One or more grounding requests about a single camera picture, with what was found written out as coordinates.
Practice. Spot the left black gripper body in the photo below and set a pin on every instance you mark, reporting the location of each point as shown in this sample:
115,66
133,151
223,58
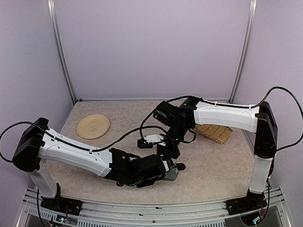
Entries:
137,182

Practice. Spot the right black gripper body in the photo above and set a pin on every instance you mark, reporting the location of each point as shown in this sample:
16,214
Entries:
174,151

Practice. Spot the grey zip pouch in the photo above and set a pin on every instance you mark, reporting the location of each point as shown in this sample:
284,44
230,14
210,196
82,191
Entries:
172,170

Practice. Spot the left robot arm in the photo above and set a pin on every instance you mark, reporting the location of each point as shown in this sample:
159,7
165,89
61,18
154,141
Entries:
40,143

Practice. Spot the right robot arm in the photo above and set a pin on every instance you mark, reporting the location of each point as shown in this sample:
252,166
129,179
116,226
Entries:
258,119

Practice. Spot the woven bamboo tray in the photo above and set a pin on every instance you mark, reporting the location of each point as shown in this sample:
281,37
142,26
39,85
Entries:
217,133

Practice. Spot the beige round plate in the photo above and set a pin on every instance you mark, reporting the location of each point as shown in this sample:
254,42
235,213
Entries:
93,126

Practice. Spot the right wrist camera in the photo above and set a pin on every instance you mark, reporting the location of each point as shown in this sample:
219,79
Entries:
150,140

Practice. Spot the aluminium front rail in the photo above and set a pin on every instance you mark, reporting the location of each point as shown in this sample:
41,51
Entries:
200,214

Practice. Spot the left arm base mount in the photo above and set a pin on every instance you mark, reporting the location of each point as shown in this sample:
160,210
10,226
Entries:
62,204

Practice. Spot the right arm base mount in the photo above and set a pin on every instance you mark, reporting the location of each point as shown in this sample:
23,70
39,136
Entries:
251,201

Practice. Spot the right aluminium frame post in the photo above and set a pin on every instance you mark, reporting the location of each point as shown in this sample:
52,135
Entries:
244,51

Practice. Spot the aluminium frame post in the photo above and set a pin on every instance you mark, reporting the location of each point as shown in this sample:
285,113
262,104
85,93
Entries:
60,51
244,51

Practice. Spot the left aluminium frame post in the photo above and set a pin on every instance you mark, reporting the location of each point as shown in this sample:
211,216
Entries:
60,51

